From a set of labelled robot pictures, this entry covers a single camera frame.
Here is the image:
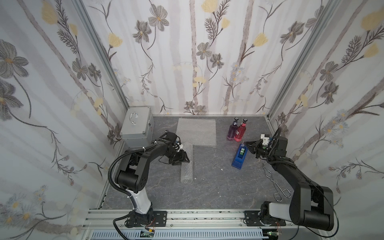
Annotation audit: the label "blue tape dispenser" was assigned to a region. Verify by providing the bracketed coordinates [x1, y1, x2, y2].
[232, 144, 248, 170]

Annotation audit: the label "single bubble wrap sheet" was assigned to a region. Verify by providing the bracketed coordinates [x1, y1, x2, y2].
[181, 142, 194, 184]

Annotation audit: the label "dark purple bottle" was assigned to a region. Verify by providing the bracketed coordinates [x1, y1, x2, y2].
[227, 117, 239, 141]

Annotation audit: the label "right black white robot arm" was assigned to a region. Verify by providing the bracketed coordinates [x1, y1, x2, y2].
[244, 128, 336, 231]

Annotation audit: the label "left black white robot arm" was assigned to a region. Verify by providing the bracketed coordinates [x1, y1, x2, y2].
[108, 131, 190, 228]

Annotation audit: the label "bubble wrap sheet stack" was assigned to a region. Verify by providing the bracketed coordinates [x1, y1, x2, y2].
[177, 118, 217, 147]

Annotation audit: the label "pink red bottle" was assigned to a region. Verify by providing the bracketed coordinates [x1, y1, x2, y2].
[234, 118, 248, 142]

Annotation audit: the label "grey metal case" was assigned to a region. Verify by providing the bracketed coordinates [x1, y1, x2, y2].
[120, 107, 155, 148]

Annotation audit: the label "metal tongs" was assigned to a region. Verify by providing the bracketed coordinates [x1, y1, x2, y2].
[262, 163, 292, 202]

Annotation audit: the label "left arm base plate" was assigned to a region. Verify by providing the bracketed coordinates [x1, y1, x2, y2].
[125, 210, 168, 228]

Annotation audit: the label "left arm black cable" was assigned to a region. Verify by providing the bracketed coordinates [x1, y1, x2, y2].
[107, 146, 151, 240]

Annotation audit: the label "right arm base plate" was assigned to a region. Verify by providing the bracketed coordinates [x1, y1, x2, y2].
[243, 210, 287, 227]

